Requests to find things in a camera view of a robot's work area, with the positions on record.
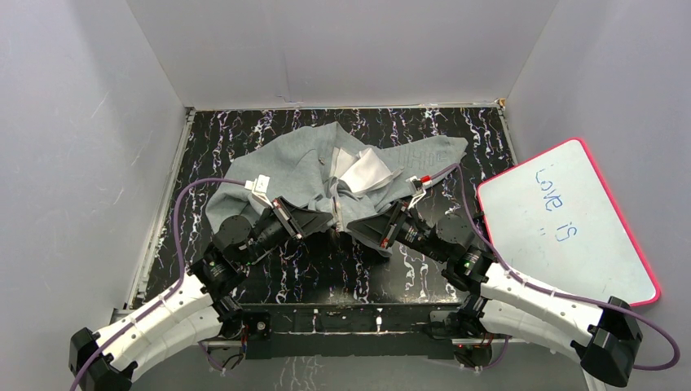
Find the aluminium table frame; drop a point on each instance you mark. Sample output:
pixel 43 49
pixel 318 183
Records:
pixel 330 295

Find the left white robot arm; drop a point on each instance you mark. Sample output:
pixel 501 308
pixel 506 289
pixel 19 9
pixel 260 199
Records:
pixel 197 307

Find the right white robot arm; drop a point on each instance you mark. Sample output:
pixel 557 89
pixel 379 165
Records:
pixel 603 339

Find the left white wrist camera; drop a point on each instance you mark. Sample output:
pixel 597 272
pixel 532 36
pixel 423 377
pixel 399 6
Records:
pixel 258 189

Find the grey zip-up jacket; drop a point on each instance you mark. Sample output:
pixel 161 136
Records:
pixel 326 169

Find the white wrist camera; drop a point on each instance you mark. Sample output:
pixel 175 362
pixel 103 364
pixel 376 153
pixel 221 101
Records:
pixel 419 189
pixel 258 189

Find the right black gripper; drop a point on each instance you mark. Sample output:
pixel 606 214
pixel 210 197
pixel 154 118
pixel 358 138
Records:
pixel 380 228

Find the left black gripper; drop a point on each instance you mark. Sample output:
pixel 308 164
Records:
pixel 288 217

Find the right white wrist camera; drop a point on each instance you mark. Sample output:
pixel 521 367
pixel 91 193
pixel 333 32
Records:
pixel 419 189

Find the pink-framed whiteboard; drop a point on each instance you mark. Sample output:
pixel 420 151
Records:
pixel 554 218

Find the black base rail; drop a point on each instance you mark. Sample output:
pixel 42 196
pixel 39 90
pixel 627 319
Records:
pixel 370 330

